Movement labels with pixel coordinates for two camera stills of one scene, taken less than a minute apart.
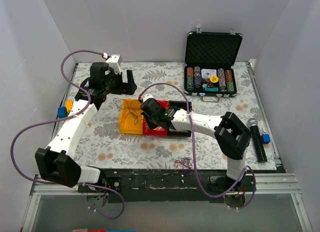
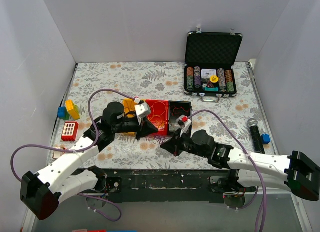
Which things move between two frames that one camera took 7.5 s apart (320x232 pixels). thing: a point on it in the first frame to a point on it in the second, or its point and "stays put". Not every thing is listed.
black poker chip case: (210, 58) stays put
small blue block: (265, 138) stays put
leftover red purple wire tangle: (186, 162) to (159, 138)
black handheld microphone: (257, 140) stays put
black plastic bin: (182, 105) stays put
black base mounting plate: (169, 185) stays put
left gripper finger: (130, 77) to (146, 127)
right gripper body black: (146, 119) to (180, 141)
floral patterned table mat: (160, 126) stays put
